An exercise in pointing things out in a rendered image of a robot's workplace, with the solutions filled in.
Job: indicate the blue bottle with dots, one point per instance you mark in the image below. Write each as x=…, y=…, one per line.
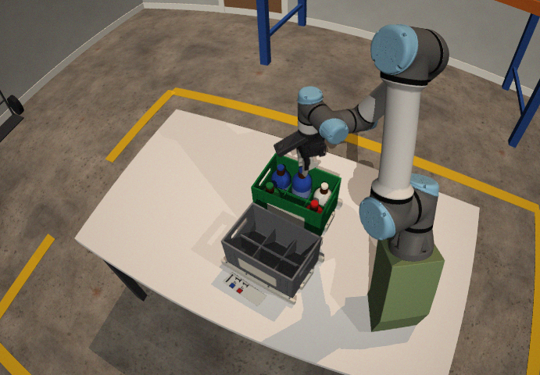
x=281, y=178
x=301, y=186

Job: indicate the green divided crate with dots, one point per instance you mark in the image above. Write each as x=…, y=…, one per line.
x=292, y=207

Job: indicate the white paper pick list strip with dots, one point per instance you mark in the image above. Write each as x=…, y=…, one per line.
x=244, y=289

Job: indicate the red bottle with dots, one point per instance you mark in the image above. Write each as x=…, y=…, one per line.
x=314, y=206

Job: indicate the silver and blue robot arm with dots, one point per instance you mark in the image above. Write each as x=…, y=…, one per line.
x=405, y=56

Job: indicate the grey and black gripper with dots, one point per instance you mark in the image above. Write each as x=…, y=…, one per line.
x=311, y=147

